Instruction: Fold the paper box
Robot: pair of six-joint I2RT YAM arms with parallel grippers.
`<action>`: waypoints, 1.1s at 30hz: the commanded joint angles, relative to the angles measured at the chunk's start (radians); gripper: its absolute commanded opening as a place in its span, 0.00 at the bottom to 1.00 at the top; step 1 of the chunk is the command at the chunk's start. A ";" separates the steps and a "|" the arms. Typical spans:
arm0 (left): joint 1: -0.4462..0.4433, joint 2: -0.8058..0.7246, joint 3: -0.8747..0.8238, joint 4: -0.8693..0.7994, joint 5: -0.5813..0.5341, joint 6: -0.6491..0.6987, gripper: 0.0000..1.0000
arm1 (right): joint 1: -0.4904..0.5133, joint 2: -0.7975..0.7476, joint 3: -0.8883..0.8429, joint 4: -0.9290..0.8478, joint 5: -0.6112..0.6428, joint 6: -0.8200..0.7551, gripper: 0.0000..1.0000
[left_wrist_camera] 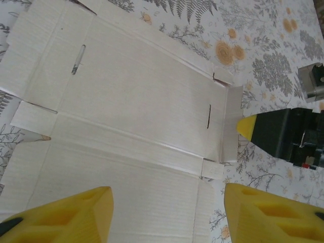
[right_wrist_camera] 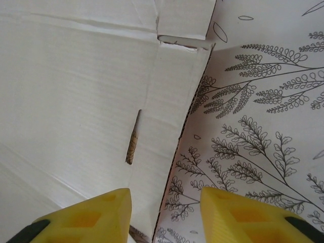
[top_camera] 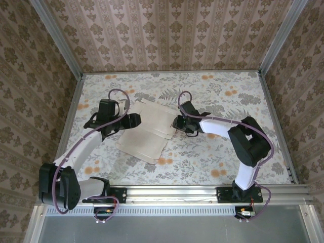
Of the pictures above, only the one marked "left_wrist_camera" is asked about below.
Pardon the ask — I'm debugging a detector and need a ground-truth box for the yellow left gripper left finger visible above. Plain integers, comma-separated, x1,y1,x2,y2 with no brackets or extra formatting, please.
0,186,114,243

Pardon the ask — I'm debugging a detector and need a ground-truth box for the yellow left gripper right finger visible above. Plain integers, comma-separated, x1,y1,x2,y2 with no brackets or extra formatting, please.
224,182,324,243

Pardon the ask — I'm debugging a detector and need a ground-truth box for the floral tablecloth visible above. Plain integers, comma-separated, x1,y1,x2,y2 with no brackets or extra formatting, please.
0,0,324,243

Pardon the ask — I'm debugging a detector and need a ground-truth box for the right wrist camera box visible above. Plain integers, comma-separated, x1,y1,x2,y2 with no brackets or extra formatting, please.
297,62,324,103

